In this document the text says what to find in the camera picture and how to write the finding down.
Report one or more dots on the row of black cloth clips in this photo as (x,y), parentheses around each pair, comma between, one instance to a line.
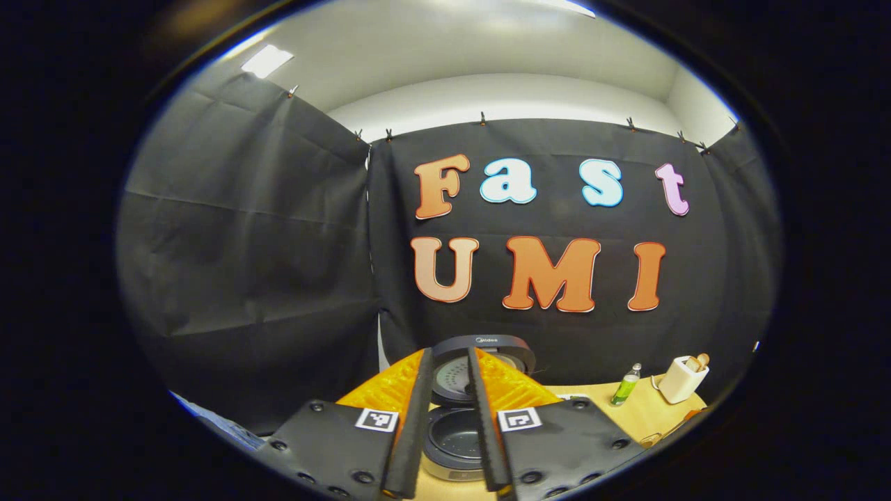
(482,118)

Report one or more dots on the blue fabric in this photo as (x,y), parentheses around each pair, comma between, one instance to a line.
(209,421)

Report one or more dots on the green drink bottle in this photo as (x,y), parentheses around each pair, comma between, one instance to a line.
(626,386)

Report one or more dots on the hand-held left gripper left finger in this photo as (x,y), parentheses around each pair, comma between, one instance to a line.
(411,431)

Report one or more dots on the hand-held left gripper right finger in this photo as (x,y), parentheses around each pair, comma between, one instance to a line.
(487,431)

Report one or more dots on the white toaster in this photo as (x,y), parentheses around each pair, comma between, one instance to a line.
(681,383)

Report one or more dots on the ceiling light panel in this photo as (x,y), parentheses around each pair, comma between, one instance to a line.
(266,60)

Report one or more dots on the black rice cooker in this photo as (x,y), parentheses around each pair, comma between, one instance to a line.
(452,438)

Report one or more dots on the black backdrop cloth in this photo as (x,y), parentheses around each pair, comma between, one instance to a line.
(243,278)

